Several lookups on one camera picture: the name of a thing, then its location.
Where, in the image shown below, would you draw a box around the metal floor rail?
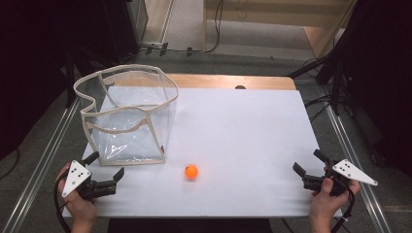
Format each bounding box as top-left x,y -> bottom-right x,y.
325,105 -> 394,233
0,96 -> 81,233

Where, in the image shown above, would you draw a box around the dark curtain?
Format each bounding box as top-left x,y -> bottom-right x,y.
329,0 -> 412,178
0,0 -> 145,161

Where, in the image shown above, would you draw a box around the black floor cables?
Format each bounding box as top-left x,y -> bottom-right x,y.
303,94 -> 334,123

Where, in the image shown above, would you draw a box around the person's left hand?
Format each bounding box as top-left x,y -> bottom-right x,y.
55,162 -> 98,224

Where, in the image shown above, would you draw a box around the left hand-held gripper cable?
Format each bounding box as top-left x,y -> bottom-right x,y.
52,171 -> 72,233

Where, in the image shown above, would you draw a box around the light wooden furniture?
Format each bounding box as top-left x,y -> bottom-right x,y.
202,0 -> 358,60

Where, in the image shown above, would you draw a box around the black hanging cable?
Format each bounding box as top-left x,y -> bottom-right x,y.
203,0 -> 225,54

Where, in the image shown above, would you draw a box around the white board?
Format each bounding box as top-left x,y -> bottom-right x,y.
61,85 -> 344,218

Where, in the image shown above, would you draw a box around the person's dark clothing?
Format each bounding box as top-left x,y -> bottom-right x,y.
107,217 -> 274,233

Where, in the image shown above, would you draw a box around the orange ball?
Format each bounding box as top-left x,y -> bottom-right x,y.
184,164 -> 199,182

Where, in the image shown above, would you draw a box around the clear bag with beige trim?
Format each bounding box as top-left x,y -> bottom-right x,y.
73,63 -> 180,167

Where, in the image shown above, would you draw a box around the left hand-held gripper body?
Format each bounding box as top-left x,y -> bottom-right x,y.
61,159 -> 118,200

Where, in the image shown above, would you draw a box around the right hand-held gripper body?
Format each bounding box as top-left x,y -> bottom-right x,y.
303,158 -> 379,197

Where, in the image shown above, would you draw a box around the black metal stand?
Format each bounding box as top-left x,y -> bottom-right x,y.
287,52 -> 344,117

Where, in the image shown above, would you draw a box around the hand-held gripper cable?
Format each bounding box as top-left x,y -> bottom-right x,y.
329,186 -> 357,233
52,171 -> 72,233

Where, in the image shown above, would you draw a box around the right hand-held gripper cable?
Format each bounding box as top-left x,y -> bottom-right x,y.
329,186 -> 357,233

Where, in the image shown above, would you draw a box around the person's right hand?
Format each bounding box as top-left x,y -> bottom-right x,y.
308,166 -> 361,224

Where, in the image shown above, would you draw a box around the black floor cable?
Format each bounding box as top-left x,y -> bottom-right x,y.
0,148 -> 21,182

